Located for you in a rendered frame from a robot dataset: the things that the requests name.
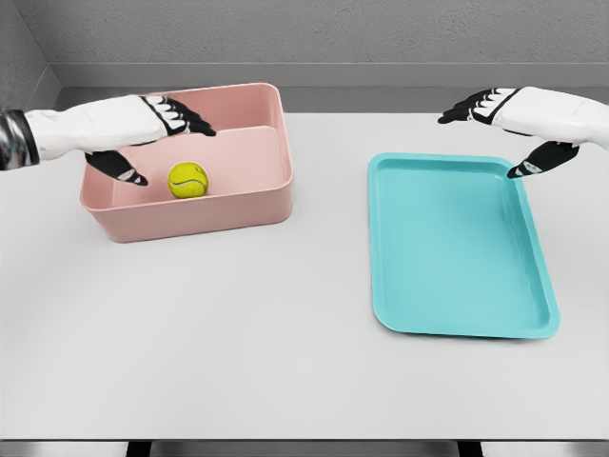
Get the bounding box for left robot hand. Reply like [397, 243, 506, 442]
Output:
[69, 94, 218, 189]

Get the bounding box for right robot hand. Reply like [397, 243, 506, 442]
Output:
[437, 87, 589, 180]

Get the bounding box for yellow tennis ball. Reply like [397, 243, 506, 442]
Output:
[167, 161, 210, 200]

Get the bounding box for pink plastic basket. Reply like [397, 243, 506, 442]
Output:
[78, 82, 294, 245]

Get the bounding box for blue plastic tray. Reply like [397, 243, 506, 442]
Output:
[366, 152, 561, 341]

